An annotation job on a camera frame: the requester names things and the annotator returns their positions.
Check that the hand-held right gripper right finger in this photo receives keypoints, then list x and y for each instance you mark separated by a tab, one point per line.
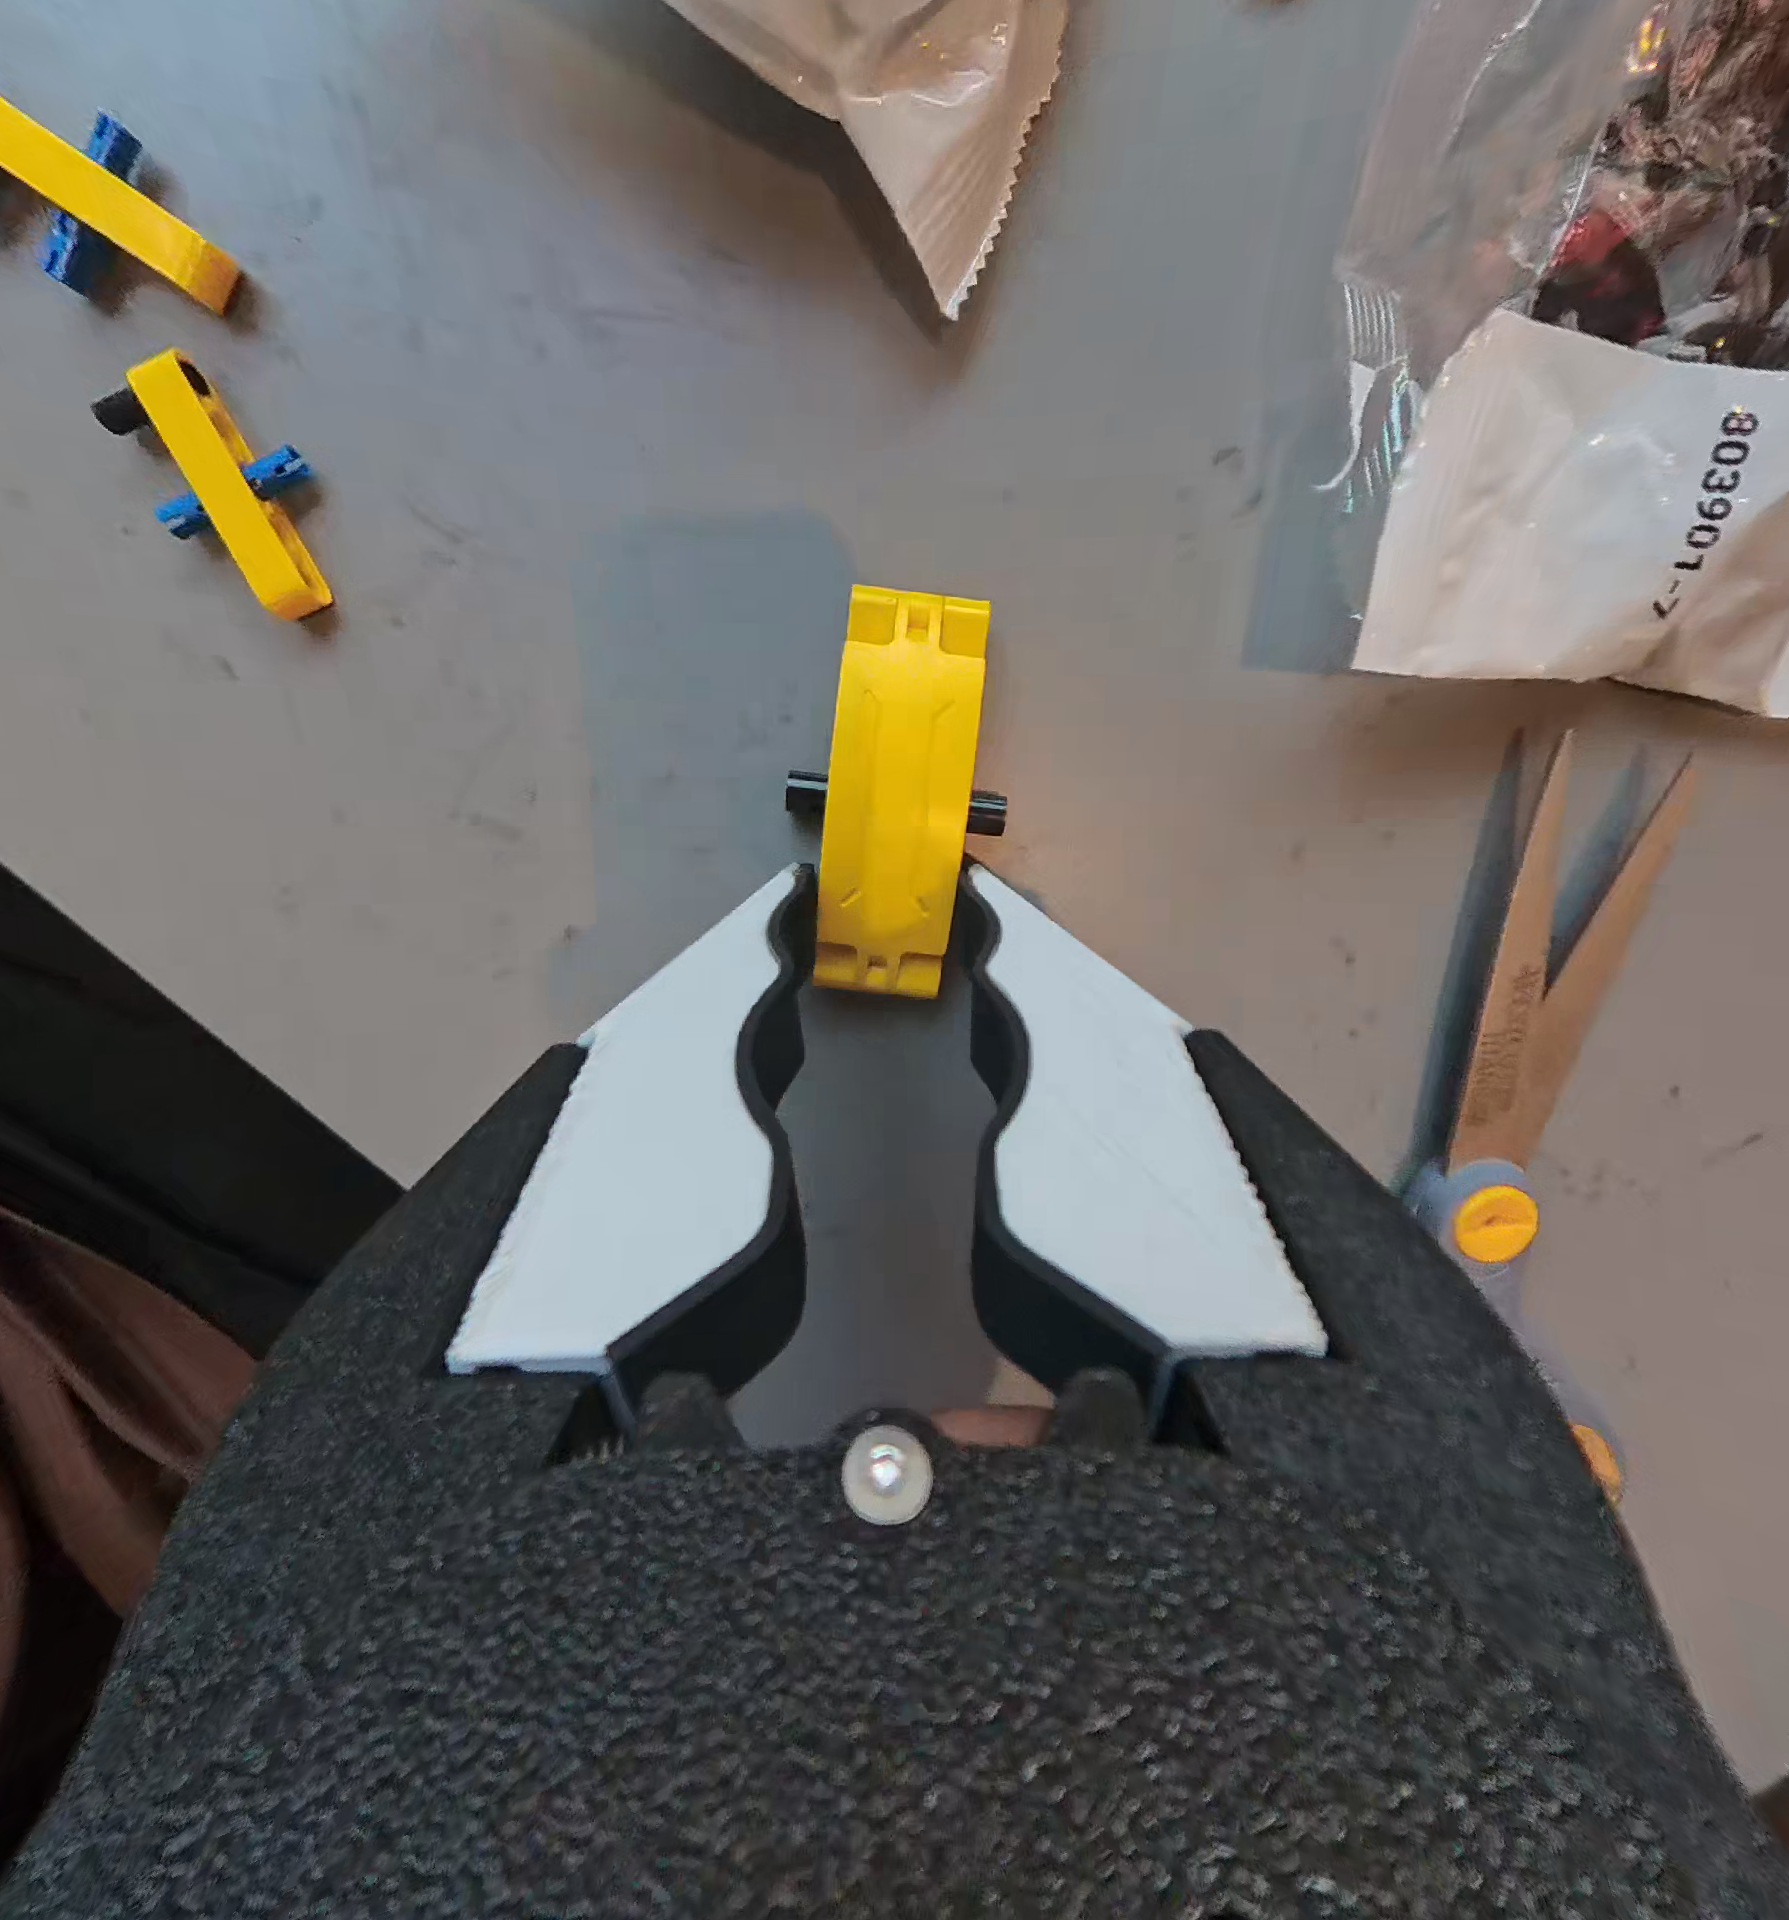
1119	1186

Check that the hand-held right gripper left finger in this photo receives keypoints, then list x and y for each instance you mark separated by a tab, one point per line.
639	1186

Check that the yellow curved panel piece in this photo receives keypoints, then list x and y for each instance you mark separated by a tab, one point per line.
894	750

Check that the clear bag of dark parts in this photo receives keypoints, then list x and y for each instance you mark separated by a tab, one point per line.
923	152

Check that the grey orange scissors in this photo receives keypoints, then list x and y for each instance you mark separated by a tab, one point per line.
1523	1020

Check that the clear bag of yellow parts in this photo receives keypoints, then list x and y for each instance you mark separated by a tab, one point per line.
1583	527

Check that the short yellow beam with pins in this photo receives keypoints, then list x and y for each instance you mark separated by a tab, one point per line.
227	481

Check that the long yellow beam with pins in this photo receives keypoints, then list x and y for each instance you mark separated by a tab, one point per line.
85	189

